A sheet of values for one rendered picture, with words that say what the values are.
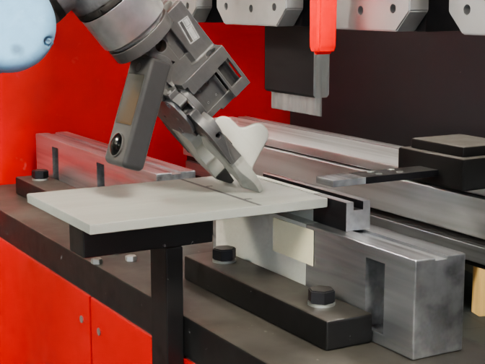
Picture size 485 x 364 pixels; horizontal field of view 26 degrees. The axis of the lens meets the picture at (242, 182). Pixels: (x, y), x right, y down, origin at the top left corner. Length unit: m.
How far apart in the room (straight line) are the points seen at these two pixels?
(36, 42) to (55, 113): 1.09
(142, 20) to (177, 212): 0.19
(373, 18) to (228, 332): 0.34
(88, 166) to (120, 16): 0.65
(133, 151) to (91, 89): 0.92
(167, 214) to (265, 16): 0.25
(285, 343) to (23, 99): 1.01
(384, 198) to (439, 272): 0.45
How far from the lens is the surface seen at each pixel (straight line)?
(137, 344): 1.24
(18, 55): 0.86
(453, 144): 1.26
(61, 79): 1.95
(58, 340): 1.51
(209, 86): 1.09
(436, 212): 1.35
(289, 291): 1.10
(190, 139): 1.13
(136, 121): 1.05
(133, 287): 1.23
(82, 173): 1.68
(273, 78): 1.18
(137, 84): 1.07
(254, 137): 1.10
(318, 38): 0.98
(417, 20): 0.95
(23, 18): 0.86
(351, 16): 1.00
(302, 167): 1.59
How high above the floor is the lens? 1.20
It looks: 10 degrees down
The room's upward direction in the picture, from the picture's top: straight up
